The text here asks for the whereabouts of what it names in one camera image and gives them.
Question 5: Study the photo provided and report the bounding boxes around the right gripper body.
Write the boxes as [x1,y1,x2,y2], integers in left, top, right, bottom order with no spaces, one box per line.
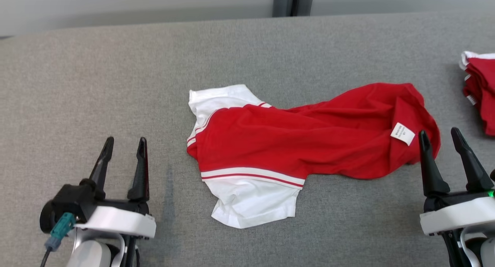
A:
[420,190,495,236]

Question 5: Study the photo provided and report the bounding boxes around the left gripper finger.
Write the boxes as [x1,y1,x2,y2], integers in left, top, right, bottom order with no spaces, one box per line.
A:
[127,137,150,202]
[88,136,115,200]

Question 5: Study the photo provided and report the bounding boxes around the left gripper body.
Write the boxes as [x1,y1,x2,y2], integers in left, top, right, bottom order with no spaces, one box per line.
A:
[75,199,157,240]

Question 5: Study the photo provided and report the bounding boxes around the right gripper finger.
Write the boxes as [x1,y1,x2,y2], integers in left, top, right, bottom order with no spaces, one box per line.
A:
[418,130,451,198]
[451,127,495,193]

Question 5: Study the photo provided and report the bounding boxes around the red shorts with white stripe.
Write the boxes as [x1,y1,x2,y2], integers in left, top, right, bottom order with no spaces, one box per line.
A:
[459,51,495,137]

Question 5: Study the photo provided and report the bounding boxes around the red and white jersey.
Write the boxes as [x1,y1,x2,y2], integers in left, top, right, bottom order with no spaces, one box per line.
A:
[186,83,441,230]

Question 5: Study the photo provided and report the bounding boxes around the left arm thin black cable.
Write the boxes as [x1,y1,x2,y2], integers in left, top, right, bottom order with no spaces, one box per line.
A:
[124,236,142,267]

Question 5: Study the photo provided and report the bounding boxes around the left camera teal connector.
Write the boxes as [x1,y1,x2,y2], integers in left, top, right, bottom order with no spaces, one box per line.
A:
[44,212,76,252]

